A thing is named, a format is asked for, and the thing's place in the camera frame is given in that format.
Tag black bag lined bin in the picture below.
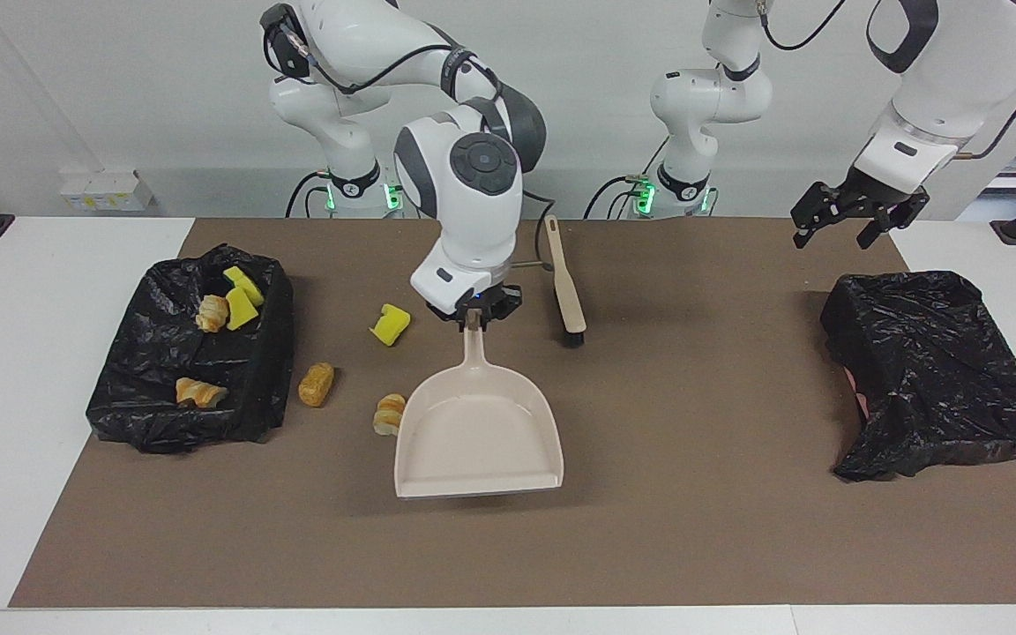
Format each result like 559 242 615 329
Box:
86 243 295 455

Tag brown table mat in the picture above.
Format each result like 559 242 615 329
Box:
8 218 1016 609

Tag yellow sponge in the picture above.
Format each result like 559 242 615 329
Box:
222 265 265 307
225 288 260 332
369 303 412 347

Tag beige brush black bristles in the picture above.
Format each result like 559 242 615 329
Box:
544 214 587 347

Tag brown bread roll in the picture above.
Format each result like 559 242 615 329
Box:
298 362 335 408

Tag pale bread piece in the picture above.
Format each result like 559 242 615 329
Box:
175 377 229 408
195 294 231 333

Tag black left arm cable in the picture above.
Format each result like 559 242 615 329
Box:
759 0 1016 160

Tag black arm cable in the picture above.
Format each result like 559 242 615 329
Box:
283 35 474 93
759 0 1016 160

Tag beige plastic dustpan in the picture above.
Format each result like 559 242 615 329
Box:
393 309 565 500

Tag striped croissant piece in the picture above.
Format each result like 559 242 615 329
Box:
372 393 407 437

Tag black base cable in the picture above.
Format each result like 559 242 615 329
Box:
286 170 332 219
583 175 650 220

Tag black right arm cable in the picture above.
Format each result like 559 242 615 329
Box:
283 35 474 93

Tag white power strip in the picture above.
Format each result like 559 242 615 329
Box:
59 170 156 213

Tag black bag over pink bin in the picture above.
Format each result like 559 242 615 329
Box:
820 270 1016 482

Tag pink bin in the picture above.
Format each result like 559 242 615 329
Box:
845 366 870 420

